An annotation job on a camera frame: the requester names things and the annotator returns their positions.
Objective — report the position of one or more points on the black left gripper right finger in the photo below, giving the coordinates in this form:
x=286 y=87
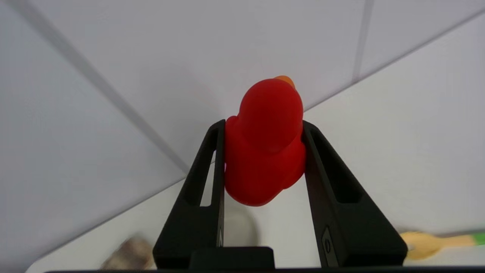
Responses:
x=352 y=227

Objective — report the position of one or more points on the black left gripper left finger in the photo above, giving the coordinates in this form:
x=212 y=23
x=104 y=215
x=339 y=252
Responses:
x=193 y=227

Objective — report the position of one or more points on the red rubber duck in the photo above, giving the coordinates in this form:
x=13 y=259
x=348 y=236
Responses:
x=265 y=151

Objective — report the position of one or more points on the cream puff with yellow filling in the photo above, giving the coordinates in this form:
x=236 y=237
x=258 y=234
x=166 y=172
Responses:
x=130 y=254

